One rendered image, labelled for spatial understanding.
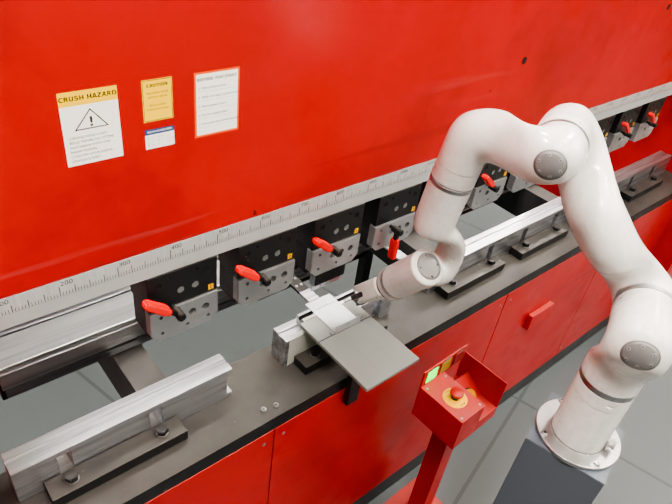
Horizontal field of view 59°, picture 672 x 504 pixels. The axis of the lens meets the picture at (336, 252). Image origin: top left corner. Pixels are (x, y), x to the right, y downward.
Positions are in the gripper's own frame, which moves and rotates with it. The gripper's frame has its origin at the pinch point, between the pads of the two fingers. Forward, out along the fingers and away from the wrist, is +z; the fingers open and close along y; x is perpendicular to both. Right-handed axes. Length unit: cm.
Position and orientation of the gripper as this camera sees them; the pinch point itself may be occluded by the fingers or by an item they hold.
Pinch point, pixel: (360, 298)
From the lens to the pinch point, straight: 157.1
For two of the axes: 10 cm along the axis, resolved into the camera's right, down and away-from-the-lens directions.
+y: -8.6, 1.5, -4.8
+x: 2.6, 9.5, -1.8
